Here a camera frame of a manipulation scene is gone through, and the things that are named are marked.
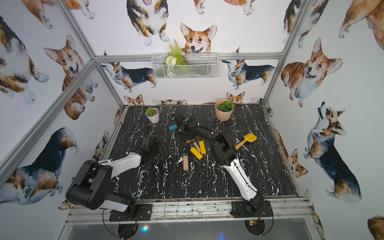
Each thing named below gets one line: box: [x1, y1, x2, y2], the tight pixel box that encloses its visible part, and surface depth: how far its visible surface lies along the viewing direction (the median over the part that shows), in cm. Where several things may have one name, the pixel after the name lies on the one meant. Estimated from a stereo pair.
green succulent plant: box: [218, 101, 235, 112], surface depth 107 cm
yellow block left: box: [190, 147, 203, 160], surface depth 95 cm
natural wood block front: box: [183, 155, 189, 171], surface depth 92 cm
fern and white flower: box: [165, 39, 187, 66], surface depth 84 cm
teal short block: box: [168, 124, 178, 131], surface depth 109 cm
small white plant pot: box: [145, 107, 160, 124], surface depth 109 cm
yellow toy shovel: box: [235, 133, 258, 150], surface depth 102 cm
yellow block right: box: [199, 140, 207, 155], surface depth 98 cm
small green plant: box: [146, 107, 154, 117], surface depth 108 cm
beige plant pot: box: [214, 99, 235, 122], surface depth 107 cm
